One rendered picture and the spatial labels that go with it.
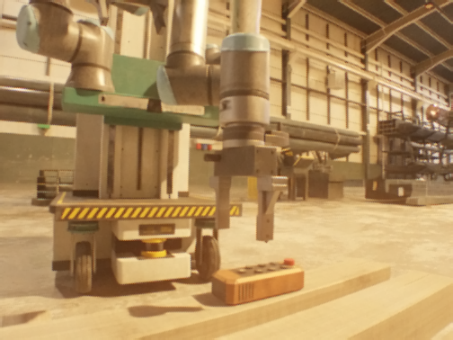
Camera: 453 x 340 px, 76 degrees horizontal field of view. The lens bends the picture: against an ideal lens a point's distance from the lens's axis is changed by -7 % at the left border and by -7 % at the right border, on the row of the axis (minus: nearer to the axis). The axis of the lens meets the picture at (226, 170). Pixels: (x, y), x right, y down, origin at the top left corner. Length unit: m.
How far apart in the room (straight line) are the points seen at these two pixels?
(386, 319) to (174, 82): 0.59
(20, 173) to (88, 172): 8.10
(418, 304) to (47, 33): 1.24
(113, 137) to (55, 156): 8.26
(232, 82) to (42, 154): 9.17
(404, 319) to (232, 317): 0.29
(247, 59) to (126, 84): 0.91
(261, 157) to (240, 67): 0.16
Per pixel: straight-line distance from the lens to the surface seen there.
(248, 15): 1.20
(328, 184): 8.32
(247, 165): 0.51
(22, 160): 9.60
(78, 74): 1.24
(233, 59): 0.56
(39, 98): 3.75
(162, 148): 1.43
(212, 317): 0.52
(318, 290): 0.67
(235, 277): 0.55
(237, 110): 0.53
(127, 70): 1.42
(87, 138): 1.54
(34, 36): 1.20
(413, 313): 0.66
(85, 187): 1.53
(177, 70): 0.69
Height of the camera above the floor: 0.41
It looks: 2 degrees up
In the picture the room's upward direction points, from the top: 1 degrees clockwise
